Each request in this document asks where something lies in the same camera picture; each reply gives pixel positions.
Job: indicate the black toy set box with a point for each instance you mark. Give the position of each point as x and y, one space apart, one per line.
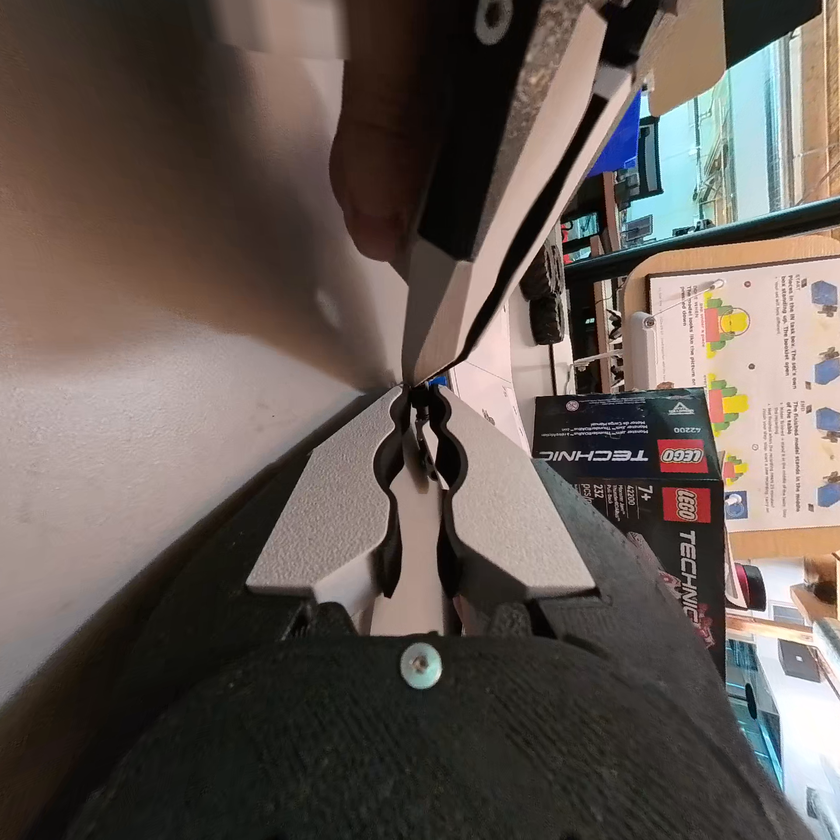
623 420

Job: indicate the grey beam with blue pin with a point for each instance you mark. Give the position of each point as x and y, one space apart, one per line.
425 453

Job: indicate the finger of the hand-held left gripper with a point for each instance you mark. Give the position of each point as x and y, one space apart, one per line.
446 315
607 131

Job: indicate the blue plastic bin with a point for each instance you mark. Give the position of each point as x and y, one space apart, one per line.
620 144

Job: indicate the pale wooden panel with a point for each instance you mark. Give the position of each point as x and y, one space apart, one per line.
682 72

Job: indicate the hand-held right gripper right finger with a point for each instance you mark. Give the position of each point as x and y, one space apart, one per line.
512 518

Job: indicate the black panel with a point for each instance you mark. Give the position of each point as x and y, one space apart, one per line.
768 26

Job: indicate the white desk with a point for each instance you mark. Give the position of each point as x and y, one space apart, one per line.
131 459

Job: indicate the person's left hand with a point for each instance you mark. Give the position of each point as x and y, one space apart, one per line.
380 164

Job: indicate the white plastic mount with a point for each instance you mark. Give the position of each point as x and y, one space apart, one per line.
640 351

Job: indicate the black metal bar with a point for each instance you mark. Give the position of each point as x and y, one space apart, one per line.
722 233

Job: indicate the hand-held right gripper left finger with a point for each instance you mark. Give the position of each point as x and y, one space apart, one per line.
328 512

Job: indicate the instruction sheet on board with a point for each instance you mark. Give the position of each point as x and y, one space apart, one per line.
774 544

